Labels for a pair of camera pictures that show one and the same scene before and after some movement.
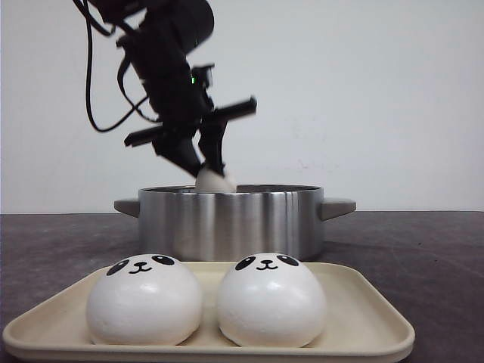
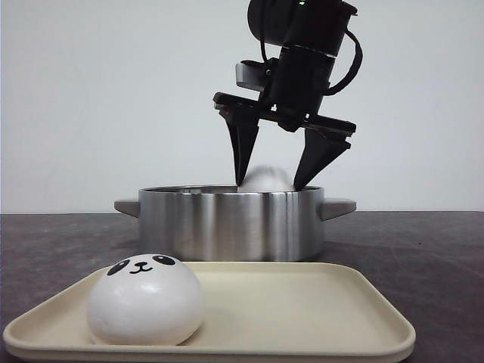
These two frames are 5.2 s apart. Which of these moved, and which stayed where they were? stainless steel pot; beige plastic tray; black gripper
Moved: black gripper
Stayed: stainless steel pot; beige plastic tray
